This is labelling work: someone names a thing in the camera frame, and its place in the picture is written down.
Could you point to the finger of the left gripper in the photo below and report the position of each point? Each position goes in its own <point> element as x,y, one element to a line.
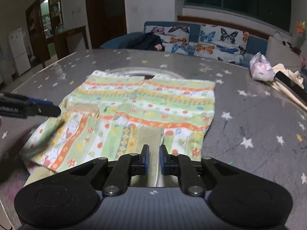
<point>24,111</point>
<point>24,98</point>

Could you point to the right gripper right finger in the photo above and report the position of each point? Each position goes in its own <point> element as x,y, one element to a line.
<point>187,171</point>

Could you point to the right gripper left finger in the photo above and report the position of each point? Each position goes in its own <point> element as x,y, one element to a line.
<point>121,171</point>

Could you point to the colourful patterned child's shirt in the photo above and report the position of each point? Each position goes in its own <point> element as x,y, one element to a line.
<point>110,115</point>

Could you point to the white refrigerator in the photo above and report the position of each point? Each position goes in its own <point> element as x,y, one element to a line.
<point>17,46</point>

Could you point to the wooden display cabinet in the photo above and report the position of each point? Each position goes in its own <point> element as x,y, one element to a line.
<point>43,19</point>

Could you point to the black induction cooker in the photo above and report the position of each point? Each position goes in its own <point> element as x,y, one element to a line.
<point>145,76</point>

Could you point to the pink white plastic bag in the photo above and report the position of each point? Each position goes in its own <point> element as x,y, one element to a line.
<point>260,68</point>

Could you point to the left butterfly pillow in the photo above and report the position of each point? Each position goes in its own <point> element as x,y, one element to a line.
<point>175,39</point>

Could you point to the butterfly pillow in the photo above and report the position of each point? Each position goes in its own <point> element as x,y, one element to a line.
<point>175,39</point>
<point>221,43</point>

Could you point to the dark jacket on sofa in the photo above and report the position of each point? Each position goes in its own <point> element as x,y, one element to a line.
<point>147,41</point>

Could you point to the dark wooden door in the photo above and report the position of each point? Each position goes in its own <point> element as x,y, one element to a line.
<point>106,20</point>

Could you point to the right butterfly pillow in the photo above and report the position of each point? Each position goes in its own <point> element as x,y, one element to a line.
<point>221,43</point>

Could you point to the blue sofa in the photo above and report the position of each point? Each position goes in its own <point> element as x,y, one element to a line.
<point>255,44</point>

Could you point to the black smartphone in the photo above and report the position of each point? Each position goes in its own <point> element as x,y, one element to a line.
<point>298,92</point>

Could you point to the cream folded cloth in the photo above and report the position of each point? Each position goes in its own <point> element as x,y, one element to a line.
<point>294,76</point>

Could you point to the grey cushion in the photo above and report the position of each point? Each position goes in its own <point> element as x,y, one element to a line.
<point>278,53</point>

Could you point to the orange artificial flowers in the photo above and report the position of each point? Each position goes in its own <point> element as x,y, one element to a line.
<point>301,34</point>

